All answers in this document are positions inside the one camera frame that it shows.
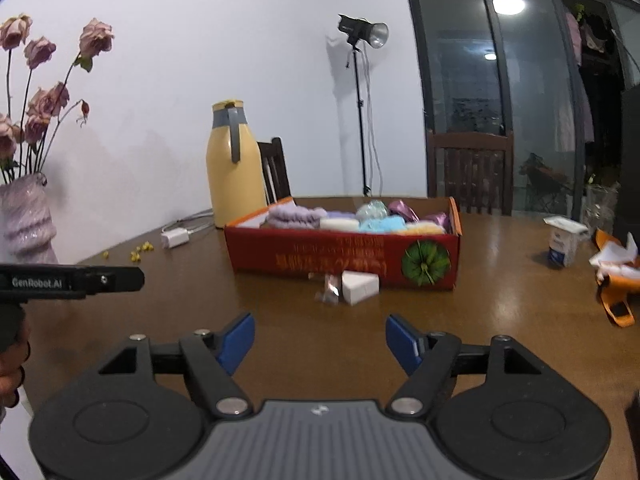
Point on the yellow thermos jug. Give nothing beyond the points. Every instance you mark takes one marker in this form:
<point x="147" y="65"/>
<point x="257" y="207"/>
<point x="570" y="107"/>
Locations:
<point x="235" y="185"/>

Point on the blue plush toy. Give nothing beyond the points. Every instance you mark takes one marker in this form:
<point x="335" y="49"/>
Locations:
<point x="382" y="225"/>

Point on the shiny foil wrapper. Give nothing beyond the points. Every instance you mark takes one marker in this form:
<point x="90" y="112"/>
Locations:
<point x="327" y="294"/>

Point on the small white blue carton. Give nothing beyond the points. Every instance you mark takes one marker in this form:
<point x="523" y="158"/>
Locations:
<point x="357" y="287"/>

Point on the purple satin scrunchie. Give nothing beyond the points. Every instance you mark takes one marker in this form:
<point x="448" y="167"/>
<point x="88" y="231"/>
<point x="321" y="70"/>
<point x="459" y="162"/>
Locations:
<point x="402" y="208"/>

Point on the scattered yellow petals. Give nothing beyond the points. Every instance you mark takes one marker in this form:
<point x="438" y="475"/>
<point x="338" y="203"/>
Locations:
<point x="135" y="255"/>

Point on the purple fuzzy sock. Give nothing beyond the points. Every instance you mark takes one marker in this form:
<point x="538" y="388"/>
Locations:
<point x="295" y="216"/>

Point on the brown wooden chair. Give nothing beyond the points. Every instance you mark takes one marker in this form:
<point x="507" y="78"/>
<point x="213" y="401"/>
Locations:
<point x="470" y="142"/>

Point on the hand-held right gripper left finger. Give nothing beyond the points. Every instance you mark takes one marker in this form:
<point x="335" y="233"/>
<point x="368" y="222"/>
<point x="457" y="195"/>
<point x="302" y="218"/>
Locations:
<point x="235" y="342"/>

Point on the yellow plush toy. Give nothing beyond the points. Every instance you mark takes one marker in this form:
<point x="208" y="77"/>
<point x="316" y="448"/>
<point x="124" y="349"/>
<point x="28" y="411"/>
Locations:
<point x="425" y="229"/>

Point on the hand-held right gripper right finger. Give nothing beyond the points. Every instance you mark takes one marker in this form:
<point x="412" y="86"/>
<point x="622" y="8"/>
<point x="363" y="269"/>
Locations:
<point x="405" y="342"/>

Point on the dark wooden chair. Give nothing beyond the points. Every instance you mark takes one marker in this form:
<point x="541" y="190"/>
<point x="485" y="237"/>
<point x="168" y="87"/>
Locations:
<point x="275" y="170"/>

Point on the orange white wrapper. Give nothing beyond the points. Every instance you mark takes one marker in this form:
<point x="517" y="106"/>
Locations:
<point x="617" y="310"/>

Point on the black cabinet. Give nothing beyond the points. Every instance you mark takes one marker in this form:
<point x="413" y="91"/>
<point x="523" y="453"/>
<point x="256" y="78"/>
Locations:
<point x="631" y="160"/>

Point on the folding balcony chair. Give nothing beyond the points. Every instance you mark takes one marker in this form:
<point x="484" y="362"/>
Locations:
<point x="545" y="180"/>

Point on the dried pink roses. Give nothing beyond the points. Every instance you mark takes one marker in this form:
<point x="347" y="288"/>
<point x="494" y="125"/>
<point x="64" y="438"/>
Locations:
<point x="95" y="37"/>

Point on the hanging pink clothes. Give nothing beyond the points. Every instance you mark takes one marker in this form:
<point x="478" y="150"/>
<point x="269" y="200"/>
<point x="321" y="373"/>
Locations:
<point x="572" y="35"/>

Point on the studio light on stand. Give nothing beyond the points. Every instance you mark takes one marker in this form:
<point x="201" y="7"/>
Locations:
<point x="377" y="34"/>

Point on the person's left hand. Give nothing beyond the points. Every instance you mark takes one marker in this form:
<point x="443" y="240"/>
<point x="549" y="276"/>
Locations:
<point x="12" y="377"/>

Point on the dark framed sliding door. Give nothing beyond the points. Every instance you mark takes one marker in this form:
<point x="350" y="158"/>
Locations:
<point x="460" y="60"/>

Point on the clear glass cup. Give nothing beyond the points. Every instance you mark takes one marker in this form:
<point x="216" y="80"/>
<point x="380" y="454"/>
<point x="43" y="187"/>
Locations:
<point x="600" y="210"/>

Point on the white milk carton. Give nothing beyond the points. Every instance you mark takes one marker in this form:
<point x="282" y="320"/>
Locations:
<point x="562" y="247"/>

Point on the red cardboard box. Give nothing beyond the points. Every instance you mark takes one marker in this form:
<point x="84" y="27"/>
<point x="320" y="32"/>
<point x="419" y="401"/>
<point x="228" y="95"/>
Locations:
<point x="350" y="255"/>

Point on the clear plastic bag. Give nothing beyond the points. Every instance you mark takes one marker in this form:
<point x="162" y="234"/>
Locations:
<point x="372" y="209"/>

